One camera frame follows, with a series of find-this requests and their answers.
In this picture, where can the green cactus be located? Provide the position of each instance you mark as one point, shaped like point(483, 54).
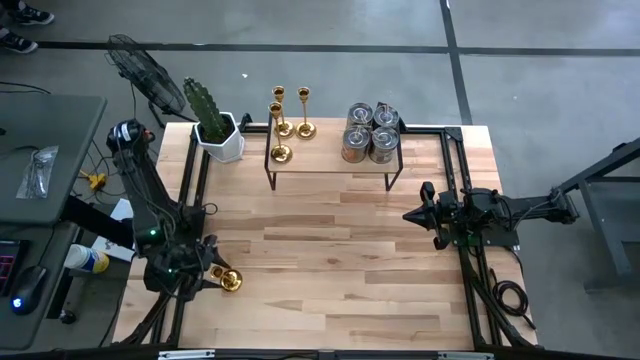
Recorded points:
point(202, 107)

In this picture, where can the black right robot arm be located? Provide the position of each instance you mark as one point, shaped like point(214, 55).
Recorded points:
point(530, 207)

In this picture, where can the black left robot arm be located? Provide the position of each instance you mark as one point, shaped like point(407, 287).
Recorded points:
point(142, 190)

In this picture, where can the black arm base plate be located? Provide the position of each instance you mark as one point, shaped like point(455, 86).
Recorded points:
point(500, 241)
point(185, 235)

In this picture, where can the white bracket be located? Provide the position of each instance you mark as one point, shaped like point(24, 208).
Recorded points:
point(465, 355)
point(186, 354)

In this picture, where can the keyboard with lit keys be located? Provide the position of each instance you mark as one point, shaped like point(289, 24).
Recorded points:
point(7, 265)

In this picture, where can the silver tin candle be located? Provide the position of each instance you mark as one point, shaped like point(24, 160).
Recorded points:
point(384, 146)
point(386, 116)
point(356, 146)
point(360, 115)

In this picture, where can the wooden shelf black metal frame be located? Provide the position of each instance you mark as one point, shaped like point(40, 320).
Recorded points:
point(320, 150)

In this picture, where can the black floor fan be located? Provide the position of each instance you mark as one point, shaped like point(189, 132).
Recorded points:
point(145, 75)

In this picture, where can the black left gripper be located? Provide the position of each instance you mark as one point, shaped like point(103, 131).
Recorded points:
point(185, 265)

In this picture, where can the white paper sheet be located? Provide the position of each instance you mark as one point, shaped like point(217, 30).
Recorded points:
point(112, 248)
point(122, 209)

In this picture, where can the black metal stand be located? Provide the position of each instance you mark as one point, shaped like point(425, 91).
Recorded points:
point(595, 168)

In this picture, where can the person's shoe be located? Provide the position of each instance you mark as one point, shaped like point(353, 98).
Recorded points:
point(17, 40)
point(32, 12)

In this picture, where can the white hexagonal plant pot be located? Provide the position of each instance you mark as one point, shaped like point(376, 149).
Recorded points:
point(227, 150)

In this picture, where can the white wipes canister yellow lid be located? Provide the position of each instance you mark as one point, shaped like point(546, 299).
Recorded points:
point(82, 257)

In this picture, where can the yellow power plug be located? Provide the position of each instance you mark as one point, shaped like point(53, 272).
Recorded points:
point(97, 180)

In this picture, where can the black caster wheel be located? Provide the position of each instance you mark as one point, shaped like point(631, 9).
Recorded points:
point(67, 316)

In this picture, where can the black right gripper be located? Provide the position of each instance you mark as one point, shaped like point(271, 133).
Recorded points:
point(447, 215)

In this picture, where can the clear plastic bag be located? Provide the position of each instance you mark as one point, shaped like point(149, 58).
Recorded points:
point(37, 172)

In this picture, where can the black computer mouse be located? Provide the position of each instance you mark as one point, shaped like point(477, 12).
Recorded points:
point(27, 287)

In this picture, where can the gold candle stick holder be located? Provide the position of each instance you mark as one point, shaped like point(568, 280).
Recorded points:
point(281, 154)
point(285, 130)
point(231, 281)
point(306, 131)

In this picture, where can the grey desk top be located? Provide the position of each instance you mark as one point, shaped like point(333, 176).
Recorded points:
point(35, 330)
point(50, 125)

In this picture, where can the black aluminium table frame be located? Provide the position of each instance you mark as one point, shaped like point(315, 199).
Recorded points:
point(454, 134)

